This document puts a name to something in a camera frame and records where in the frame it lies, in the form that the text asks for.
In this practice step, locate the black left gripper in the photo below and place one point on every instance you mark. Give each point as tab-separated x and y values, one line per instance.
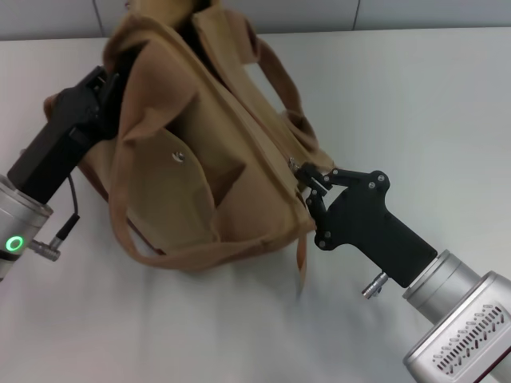
56	147

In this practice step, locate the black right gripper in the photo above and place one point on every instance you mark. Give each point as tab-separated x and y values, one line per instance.
367	223

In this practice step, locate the khaki canvas food bag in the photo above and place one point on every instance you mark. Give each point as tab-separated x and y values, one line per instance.
167	187

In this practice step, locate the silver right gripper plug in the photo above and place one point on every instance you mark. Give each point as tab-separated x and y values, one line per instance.
373	284

